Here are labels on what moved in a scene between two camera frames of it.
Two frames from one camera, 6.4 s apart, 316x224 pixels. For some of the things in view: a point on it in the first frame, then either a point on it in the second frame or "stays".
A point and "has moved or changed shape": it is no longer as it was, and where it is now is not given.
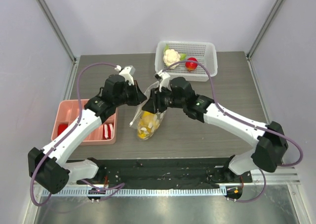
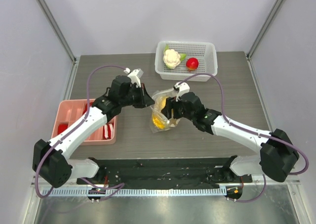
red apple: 191,66 stays
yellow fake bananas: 148,122 -> 158,123
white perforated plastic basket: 205,53 stays
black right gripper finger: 150,106 -> 167,111
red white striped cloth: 107,131 stays
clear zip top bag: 147,123 has moved or changed shape
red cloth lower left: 61,127 stays
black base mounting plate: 166,172 stays
